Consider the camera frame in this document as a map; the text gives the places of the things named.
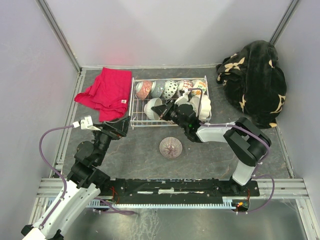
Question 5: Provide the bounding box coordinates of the slotted cable duct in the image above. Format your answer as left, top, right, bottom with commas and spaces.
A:
48, 197, 250, 209

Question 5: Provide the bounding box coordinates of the blue triangle pattern bowl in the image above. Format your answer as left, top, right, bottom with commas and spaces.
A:
150, 79, 166, 98

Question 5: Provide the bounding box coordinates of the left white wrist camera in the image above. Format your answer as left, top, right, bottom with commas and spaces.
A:
79, 115, 101, 131

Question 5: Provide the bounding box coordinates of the black floral plush blanket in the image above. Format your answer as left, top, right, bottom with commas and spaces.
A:
216, 40, 287, 129

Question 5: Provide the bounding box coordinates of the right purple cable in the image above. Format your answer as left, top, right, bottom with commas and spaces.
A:
187, 87, 203, 121

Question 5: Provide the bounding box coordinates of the dark scalloped floral bowl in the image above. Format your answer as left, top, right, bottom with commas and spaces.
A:
135, 80, 153, 100

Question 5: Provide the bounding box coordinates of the black diamond pattern bowl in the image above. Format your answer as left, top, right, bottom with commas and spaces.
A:
162, 80, 178, 100

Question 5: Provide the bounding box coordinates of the purple line pattern bowl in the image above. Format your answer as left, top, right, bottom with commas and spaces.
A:
159, 136, 183, 159

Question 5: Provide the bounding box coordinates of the plain white bowl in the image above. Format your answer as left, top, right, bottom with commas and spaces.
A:
144, 98, 162, 121

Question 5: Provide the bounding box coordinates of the cream scalloped bowl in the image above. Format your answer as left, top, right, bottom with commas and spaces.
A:
189, 94, 212, 121

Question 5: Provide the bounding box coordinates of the red folded cloth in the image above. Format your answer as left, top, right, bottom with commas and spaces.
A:
74, 67, 132, 122

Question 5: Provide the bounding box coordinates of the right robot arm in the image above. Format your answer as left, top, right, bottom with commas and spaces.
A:
151, 101, 272, 196

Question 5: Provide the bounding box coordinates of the red lattice pattern bowl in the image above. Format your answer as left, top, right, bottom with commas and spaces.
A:
176, 79, 193, 97

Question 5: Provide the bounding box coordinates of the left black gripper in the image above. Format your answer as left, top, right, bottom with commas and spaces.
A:
90, 115, 131, 165

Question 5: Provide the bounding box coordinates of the orange flower leaf bowl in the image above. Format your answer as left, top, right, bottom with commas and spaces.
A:
190, 79, 207, 97

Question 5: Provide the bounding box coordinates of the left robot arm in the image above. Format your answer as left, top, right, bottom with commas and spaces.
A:
21, 115, 130, 240

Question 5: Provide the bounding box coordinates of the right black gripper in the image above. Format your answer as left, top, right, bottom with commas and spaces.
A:
152, 98, 188, 131

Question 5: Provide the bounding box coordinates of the aluminium frame rail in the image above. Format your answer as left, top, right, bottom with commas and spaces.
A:
36, 178, 309, 200

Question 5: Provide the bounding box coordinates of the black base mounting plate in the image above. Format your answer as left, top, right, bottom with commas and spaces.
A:
99, 178, 260, 205

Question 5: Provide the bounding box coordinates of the white wire dish rack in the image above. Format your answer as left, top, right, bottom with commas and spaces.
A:
129, 76, 209, 129

